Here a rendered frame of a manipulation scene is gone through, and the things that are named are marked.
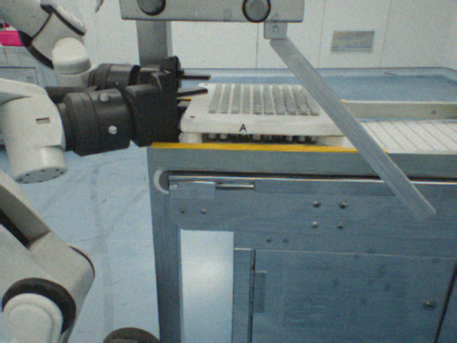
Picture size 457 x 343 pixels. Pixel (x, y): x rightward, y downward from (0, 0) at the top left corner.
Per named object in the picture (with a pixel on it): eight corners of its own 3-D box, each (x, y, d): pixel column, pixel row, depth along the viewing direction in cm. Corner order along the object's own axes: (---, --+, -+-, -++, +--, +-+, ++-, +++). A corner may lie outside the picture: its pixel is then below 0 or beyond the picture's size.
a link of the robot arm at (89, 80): (131, 108, 87) (80, 104, 89) (122, 56, 81) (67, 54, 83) (108, 134, 78) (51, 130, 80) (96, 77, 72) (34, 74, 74)
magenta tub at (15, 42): (0, 46, 285) (-3, 32, 281) (8, 43, 296) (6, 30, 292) (25, 46, 286) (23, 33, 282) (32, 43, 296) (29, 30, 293)
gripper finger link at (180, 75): (207, 82, 75) (174, 80, 76) (211, 77, 77) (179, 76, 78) (207, 73, 74) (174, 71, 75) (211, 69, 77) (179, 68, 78)
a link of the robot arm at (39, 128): (87, 79, 57) (-10, 88, 52) (109, 153, 55) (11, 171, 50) (81, 113, 67) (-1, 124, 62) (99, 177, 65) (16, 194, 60)
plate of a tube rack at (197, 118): (321, 95, 83) (323, 84, 82) (348, 137, 61) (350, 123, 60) (198, 92, 84) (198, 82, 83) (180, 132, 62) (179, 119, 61)
